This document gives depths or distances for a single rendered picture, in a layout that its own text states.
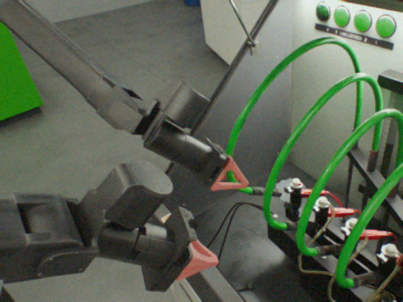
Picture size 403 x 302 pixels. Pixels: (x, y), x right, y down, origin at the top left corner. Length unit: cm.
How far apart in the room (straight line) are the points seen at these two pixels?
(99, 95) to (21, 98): 328
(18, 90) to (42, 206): 347
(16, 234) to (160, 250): 17
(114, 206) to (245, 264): 65
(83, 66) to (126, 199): 32
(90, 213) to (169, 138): 21
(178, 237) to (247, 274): 53
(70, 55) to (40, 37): 6
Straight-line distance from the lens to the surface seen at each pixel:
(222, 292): 84
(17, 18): 76
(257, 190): 74
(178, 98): 58
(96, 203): 43
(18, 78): 386
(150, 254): 48
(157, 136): 58
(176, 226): 50
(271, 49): 105
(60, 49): 70
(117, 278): 216
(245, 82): 102
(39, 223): 42
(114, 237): 46
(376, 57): 93
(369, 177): 87
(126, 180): 40
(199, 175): 63
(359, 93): 86
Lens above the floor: 165
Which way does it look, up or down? 36 degrees down
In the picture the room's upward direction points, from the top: 5 degrees counter-clockwise
